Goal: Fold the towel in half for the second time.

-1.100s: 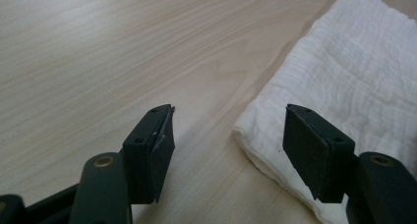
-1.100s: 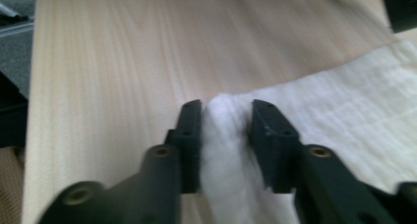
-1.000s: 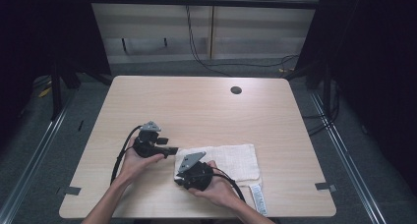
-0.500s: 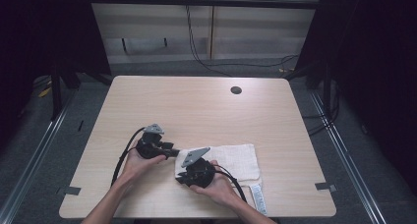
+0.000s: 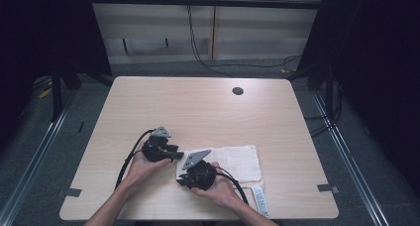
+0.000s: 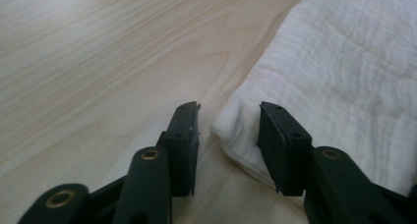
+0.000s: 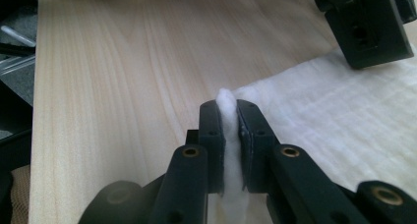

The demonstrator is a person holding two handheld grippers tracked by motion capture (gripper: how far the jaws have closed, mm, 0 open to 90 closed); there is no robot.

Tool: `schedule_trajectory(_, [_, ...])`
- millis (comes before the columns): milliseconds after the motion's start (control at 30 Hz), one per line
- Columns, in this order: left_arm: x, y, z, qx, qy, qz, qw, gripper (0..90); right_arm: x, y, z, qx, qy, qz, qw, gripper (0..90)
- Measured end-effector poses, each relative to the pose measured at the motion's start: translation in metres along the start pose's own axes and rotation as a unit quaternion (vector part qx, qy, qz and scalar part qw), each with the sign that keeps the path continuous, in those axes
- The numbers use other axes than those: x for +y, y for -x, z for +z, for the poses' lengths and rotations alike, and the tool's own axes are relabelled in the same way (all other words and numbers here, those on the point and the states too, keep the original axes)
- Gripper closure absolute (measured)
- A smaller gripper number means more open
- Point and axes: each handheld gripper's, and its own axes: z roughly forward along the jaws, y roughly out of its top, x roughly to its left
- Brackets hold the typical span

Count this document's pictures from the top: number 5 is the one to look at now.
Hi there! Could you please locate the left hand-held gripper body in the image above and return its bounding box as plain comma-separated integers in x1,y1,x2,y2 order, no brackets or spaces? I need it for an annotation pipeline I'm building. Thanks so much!
141,125,179,164

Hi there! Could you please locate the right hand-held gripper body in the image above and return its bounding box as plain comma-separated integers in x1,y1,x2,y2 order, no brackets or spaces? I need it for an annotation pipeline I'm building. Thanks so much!
179,148,219,191

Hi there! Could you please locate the cream white towel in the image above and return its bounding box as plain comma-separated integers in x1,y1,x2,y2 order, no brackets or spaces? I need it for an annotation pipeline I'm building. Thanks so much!
175,145,271,219

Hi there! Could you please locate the person's left hand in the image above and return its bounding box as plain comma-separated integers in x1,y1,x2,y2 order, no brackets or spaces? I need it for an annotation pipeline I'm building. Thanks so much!
126,141,173,191

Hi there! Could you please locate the person's right hand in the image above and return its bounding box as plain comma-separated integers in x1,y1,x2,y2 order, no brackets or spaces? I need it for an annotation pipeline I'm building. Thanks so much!
190,161,246,211

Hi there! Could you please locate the grey tape strip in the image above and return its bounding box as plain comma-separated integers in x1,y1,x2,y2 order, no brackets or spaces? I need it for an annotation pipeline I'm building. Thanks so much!
317,183,341,194
63,187,83,198

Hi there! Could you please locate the black metal stand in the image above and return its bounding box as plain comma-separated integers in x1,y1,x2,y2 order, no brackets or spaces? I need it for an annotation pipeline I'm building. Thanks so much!
324,62,335,119
51,62,64,123

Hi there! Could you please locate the yellow floor item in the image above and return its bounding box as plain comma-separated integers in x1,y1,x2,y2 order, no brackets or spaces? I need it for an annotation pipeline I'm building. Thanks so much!
38,86,53,100

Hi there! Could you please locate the dark curtain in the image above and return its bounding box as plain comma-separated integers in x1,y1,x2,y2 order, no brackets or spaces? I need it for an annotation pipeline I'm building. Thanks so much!
296,0,420,190
0,0,113,151

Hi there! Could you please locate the left hand-held gripper black cable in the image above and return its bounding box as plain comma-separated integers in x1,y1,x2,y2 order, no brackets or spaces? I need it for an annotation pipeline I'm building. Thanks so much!
114,128,157,191

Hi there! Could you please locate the hand-held gripper black cable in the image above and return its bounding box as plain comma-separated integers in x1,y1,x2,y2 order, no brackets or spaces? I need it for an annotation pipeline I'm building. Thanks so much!
214,166,250,206
114,128,157,191

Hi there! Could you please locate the right hand-held gripper black cable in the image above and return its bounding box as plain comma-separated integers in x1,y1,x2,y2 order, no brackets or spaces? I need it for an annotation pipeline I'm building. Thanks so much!
214,166,250,206

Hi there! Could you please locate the long black wall cable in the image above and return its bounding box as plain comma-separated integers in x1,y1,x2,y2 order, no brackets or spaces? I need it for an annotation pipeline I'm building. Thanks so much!
185,0,302,78

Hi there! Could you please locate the metal floor rail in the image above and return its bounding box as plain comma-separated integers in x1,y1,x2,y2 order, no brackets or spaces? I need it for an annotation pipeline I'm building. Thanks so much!
310,90,391,226
0,95,77,226

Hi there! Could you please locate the black floor cables bundle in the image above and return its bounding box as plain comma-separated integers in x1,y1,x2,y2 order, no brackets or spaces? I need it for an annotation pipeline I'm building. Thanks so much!
303,82,344,139

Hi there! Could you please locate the black horizontal frame bar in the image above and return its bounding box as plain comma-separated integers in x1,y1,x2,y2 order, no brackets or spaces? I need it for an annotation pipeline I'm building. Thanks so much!
86,0,323,11

